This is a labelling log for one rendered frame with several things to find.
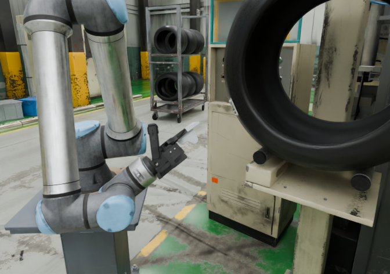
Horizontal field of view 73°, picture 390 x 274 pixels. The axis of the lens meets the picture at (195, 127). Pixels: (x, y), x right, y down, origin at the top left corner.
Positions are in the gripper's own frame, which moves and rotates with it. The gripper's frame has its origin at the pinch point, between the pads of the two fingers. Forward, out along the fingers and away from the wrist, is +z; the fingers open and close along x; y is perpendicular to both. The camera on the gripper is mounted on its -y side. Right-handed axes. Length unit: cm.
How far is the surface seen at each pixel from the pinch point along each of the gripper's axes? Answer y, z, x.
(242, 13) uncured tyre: -15.3, 29.3, 11.8
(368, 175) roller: 40, 26, 16
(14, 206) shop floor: -45, -150, -138
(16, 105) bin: -251, -213, -408
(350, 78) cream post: 22, 55, -9
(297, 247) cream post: 74, 4, -42
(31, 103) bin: -248, -195, -426
